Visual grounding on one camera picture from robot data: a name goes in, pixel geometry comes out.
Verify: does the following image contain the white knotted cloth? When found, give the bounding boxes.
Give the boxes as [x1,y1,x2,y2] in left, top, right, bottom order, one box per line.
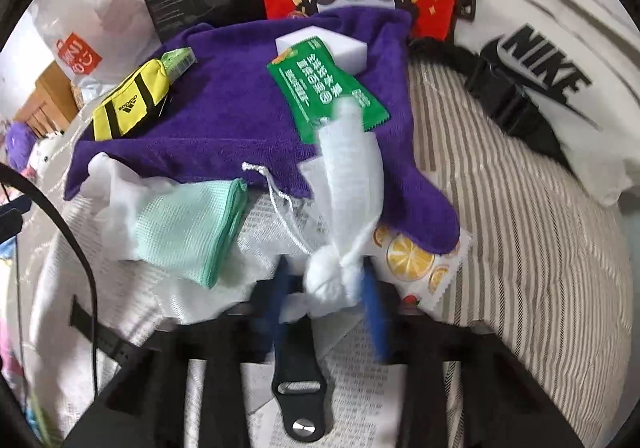
[280,96,384,322]

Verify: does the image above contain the green snack packet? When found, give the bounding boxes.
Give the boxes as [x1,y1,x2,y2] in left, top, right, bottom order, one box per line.
[267,36,390,145]

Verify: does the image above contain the yellow Adidas pouch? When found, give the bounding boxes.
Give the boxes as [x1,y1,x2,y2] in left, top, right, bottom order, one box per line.
[92,59,170,142]

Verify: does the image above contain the green tissue pack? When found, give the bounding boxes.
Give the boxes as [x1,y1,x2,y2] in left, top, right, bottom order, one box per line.
[160,47,198,84]

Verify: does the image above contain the fruit pattern sachet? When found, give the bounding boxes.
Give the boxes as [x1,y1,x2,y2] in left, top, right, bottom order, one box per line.
[368,225,472,313]

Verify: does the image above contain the translucent plastic bag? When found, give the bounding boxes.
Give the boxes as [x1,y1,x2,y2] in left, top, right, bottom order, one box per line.
[153,201,326,324]

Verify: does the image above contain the newspaper sheet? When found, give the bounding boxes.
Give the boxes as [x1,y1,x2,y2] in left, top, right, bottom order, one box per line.
[241,190,405,447]

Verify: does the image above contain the mint green cloth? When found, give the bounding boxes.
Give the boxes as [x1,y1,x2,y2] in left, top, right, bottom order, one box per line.
[134,179,247,289]

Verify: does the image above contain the striped cushion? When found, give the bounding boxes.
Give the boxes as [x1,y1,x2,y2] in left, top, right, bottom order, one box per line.
[408,59,632,447]

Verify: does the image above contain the white glove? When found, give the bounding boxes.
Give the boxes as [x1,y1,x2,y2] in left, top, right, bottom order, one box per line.
[79,152,177,261]

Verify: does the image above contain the purple towel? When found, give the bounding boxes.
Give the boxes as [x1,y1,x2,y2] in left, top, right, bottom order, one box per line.
[63,7,459,255]

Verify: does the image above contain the white sponge block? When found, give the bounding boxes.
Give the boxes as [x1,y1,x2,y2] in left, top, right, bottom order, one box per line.
[274,26,369,74]

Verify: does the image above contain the wooden side table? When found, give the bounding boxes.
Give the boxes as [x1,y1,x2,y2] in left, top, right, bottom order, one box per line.
[13,62,79,138]

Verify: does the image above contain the white Nike waist bag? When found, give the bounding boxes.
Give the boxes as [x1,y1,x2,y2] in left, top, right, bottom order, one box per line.
[449,0,640,207]

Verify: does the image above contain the white Miniso plastic bag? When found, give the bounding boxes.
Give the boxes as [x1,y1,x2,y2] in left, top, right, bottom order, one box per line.
[28,0,160,102]

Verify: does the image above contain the black watch strap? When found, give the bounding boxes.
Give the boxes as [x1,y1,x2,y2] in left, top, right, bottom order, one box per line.
[69,294,329,444]

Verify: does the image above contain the black cable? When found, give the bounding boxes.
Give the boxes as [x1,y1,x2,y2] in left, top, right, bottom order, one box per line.
[0,162,101,398]

